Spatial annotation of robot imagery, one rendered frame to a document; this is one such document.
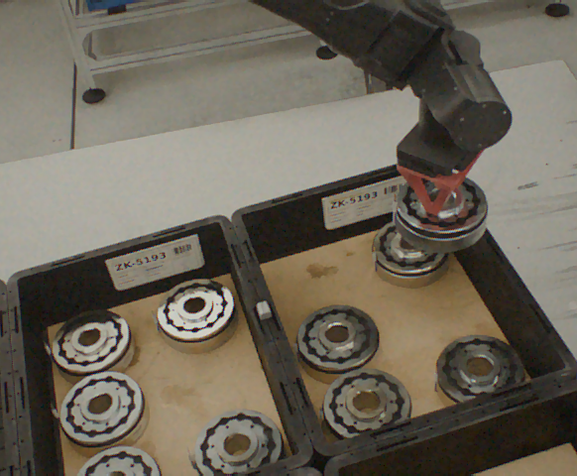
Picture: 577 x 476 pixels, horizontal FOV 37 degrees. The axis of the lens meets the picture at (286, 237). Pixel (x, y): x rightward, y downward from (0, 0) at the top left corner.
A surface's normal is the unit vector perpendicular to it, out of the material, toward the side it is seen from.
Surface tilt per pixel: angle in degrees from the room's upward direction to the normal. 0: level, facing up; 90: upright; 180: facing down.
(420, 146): 2
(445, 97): 49
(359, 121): 0
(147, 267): 90
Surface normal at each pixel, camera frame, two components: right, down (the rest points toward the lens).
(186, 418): -0.11, -0.70
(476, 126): 0.17, 0.70
